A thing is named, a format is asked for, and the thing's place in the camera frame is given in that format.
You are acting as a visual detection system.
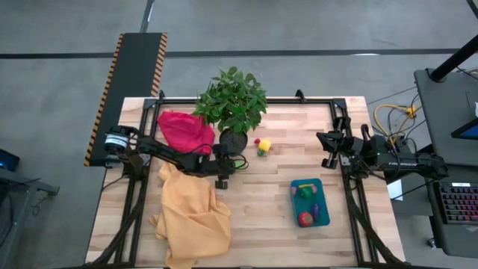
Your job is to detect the blue plastic tupperware container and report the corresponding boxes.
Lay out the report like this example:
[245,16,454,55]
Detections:
[290,177,332,229]

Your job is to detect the black backlit keyboard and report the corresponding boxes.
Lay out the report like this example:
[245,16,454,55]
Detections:
[432,181,478,226]

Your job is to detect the dark device blue screen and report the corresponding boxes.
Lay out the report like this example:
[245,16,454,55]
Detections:
[0,148,21,173]

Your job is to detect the black pole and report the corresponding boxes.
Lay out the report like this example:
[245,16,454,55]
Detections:
[428,34,478,82]

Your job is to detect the grey desk with keyboard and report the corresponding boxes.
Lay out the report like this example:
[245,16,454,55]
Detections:
[421,162,478,259]

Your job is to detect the black mat orange striped edges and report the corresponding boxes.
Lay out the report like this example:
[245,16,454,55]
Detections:
[83,32,169,167]

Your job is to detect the red cloth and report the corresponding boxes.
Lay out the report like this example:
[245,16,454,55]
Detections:
[156,111,217,156]

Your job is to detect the black metal table frame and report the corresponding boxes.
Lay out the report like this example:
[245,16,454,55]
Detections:
[80,89,412,269]

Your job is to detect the yellow floor cable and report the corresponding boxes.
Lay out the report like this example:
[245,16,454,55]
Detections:
[373,103,418,150]

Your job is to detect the grey stand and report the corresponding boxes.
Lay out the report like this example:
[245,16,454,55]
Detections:
[0,167,60,269]

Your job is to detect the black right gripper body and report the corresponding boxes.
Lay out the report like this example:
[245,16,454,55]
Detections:
[340,136,362,168]

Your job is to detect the yellow cloth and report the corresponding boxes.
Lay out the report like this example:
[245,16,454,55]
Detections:
[149,162,232,269]

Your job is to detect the red toy tomato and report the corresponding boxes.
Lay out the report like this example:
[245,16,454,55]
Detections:
[297,211,314,228]

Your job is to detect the tablet with blue screen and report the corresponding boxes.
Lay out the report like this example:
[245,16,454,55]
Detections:
[450,118,478,141]

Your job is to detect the yellow toy pineapple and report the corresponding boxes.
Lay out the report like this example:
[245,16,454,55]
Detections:
[256,139,273,158]

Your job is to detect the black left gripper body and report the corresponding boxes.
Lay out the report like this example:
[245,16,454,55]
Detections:
[193,153,217,176]

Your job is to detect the green potted plant black pot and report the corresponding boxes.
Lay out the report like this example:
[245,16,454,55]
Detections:
[191,66,269,158]

